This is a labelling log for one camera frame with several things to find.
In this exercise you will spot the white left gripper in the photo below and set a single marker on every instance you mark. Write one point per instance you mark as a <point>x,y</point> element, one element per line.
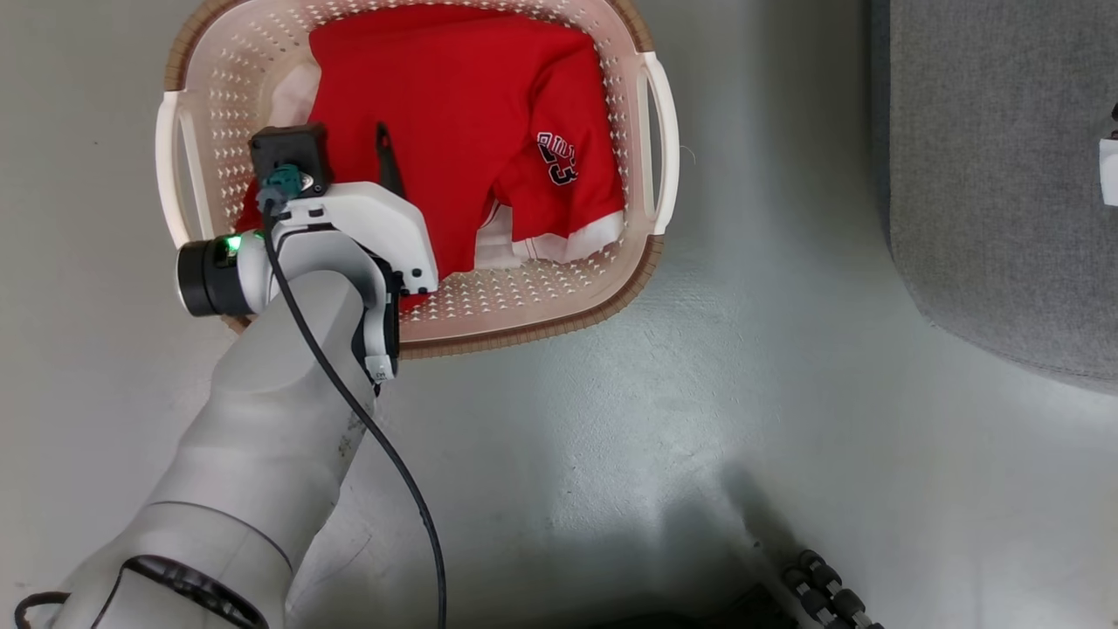
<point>384,227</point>

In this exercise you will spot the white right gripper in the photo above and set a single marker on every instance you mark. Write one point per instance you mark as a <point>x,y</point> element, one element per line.
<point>1110,171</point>

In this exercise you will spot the red jersey with striped hem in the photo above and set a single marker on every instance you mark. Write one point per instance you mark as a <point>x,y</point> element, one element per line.
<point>419,96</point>

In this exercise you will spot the dark robot base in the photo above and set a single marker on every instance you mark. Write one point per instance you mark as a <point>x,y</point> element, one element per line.
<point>734,613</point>

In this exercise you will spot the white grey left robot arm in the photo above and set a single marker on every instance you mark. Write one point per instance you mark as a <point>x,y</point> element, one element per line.
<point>262,411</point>

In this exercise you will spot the beige perforated laundry basket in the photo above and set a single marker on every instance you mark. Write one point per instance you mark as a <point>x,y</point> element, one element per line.
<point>541,297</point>

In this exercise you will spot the grey upholstered ottoman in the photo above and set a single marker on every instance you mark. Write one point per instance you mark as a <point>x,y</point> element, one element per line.
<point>1004,175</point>

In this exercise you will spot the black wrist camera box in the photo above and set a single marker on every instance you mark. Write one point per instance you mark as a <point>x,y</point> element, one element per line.
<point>288,153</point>

